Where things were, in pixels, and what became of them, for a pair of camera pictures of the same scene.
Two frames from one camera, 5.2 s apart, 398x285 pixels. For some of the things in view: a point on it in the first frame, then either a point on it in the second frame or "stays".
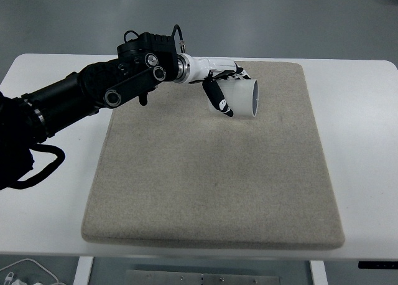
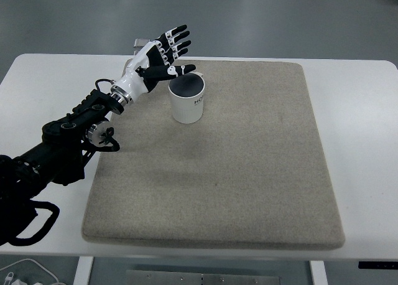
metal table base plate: x=154 y=277 stays
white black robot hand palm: x=189 y=69 → x=150 y=64
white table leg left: x=84 y=266 stays
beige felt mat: x=178 y=171 stays
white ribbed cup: x=242 y=96 → x=187 y=91
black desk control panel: x=378 y=265 stays
